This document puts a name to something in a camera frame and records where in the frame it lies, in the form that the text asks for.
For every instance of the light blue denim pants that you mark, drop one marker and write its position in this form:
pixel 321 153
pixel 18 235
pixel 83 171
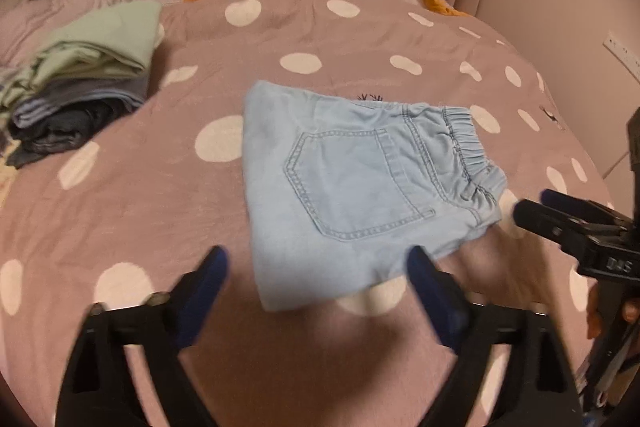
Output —
pixel 360 187

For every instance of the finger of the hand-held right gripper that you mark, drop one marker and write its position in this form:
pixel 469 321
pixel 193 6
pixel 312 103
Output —
pixel 545 219
pixel 575 203

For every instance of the pink dotted bed sheet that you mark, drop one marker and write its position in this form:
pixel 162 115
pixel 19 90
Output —
pixel 175 217

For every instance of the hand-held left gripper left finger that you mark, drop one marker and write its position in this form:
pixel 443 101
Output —
pixel 204 299

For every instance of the green folded garment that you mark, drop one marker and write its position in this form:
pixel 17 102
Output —
pixel 110 37

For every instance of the grey-blue folded garment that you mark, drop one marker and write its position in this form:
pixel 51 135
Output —
pixel 90 99

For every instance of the white wall socket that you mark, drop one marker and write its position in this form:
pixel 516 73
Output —
pixel 620 52

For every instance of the pink quilt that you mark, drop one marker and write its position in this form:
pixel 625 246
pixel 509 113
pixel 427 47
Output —
pixel 75 2

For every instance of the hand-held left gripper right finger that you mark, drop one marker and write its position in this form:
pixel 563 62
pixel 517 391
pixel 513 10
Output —
pixel 436 299

